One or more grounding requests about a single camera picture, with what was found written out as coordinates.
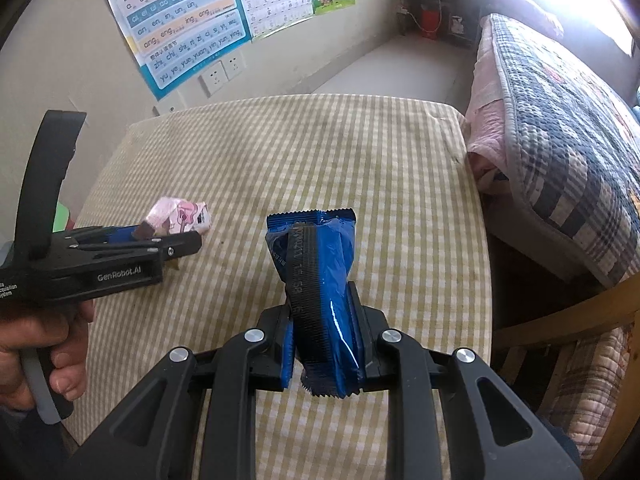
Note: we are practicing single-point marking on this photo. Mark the blue plaid quilt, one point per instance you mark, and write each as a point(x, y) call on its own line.
point(565, 150)

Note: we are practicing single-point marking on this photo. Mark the blue snack wrapper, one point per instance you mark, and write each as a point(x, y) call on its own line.
point(332, 280)

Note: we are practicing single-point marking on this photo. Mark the large blue-bordered letter poster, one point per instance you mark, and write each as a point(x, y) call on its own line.
point(175, 20)

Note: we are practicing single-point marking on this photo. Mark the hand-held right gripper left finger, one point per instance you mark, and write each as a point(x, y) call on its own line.
point(286, 355)

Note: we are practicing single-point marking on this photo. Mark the person's left hand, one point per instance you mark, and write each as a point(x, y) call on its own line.
point(40, 330)

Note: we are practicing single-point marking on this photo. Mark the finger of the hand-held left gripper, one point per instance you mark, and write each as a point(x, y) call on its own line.
point(117, 232)
point(170, 247)

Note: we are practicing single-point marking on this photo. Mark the purple pillow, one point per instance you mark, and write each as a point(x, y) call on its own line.
point(525, 5)

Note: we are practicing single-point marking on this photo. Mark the yellow checkered tablecloth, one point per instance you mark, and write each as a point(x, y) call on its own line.
point(350, 160)

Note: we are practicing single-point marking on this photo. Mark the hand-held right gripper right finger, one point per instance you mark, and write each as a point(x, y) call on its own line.
point(372, 360)

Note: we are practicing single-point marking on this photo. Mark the red container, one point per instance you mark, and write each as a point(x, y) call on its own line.
point(430, 22)

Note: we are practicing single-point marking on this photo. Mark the pink bed sheet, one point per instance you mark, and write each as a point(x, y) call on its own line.
point(492, 110)

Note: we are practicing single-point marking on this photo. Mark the pink cartoon print wrapper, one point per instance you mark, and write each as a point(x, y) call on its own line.
point(180, 215)

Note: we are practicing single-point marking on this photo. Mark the white wall socket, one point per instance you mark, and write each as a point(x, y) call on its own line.
point(233, 67)
point(211, 82)

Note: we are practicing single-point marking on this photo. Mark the wooden chair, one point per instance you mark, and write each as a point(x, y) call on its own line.
point(575, 375)

